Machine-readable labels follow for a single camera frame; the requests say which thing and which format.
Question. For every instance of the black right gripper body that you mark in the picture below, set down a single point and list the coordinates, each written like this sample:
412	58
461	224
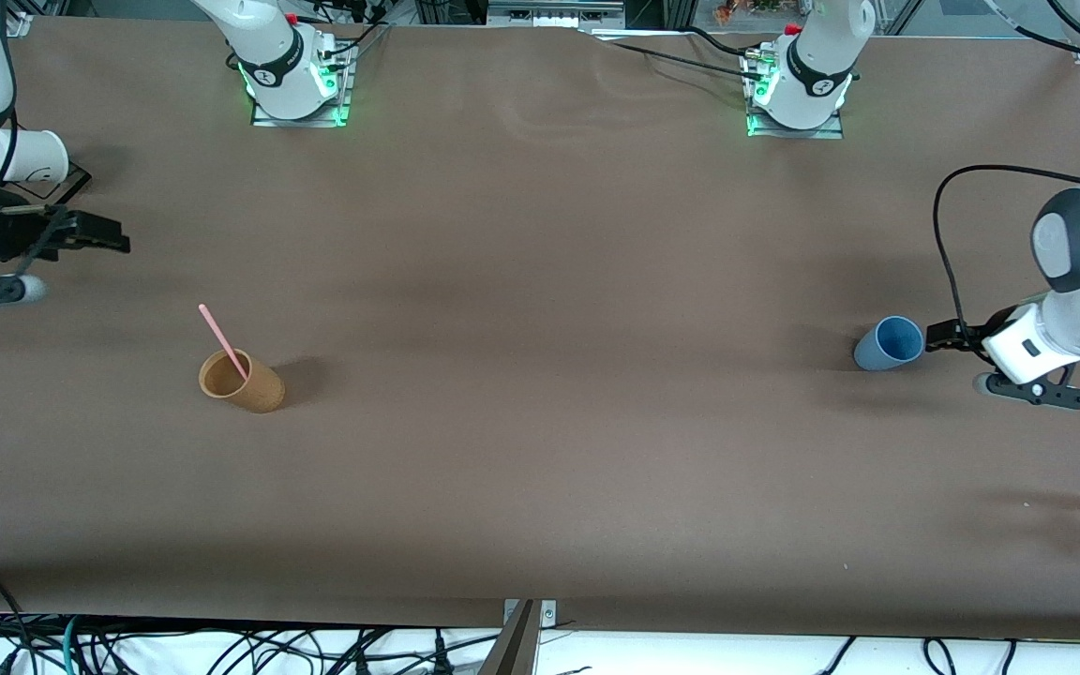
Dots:
17	236

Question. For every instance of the blue cup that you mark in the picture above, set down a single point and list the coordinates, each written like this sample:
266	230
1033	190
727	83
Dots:
873	352

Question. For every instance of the pink chopstick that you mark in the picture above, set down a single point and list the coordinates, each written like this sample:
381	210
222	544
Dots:
221	337

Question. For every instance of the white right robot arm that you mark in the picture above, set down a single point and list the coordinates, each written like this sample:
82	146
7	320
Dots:
277	56

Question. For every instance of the white paper cup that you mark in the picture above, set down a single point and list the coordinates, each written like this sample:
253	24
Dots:
34	155

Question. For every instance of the brown wooden cup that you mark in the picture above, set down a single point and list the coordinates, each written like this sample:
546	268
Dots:
259	389

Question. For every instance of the grey device at corner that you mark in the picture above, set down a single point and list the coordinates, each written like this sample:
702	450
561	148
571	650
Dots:
76	180

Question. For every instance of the brown table cover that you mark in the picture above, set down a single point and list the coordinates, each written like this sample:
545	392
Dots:
540	422

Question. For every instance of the grey power strip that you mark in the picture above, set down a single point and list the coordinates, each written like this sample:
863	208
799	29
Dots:
554	11

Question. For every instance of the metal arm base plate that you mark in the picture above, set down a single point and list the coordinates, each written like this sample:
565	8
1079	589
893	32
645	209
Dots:
798	133
301	122

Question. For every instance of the grey metal bracket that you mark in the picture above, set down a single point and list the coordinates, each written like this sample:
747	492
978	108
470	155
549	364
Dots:
549	614

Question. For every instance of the dark camera pole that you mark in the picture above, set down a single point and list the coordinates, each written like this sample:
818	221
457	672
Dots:
514	652

